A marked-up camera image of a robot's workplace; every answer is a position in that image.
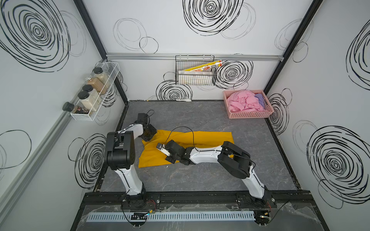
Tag spice jar brown contents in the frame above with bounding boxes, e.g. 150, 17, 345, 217
85, 67, 109, 95

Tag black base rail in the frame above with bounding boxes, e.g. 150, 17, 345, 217
80, 190, 313, 211

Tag grey slotted cable duct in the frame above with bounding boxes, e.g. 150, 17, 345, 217
86, 211, 255, 222

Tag pink plastic basket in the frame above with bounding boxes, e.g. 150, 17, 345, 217
223, 90, 274, 119

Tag black wire basket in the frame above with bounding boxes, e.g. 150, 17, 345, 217
175, 54, 215, 86

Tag white box in basket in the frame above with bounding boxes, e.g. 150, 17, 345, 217
177, 71, 214, 76

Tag spice jar cream contents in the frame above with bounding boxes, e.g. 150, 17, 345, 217
78, 90, 99, 112

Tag spice jar white contents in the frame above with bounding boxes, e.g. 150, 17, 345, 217
82, 84, 101, 104

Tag pink t-shirt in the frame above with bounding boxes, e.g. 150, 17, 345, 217
227, 90, 265, 112

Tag small dark spice bottle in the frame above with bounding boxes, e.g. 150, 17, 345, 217
62, 102, 89, 115

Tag yellow t-shirt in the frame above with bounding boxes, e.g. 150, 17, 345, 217
138, 130, 234, 168

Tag purple t-shirt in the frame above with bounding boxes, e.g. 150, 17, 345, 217
255, 93, 265, 109

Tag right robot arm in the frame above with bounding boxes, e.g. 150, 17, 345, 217
156, 140, 275, 207

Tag yellow foil box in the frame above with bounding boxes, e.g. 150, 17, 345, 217
184, 60, 223, 72

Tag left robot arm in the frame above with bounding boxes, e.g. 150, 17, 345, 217
104, 113, 157, 208

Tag clear wall shelf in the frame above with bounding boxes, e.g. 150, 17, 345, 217
70, 62, 120, 125

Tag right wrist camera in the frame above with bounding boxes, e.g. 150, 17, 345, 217
156, 143, 171, 157

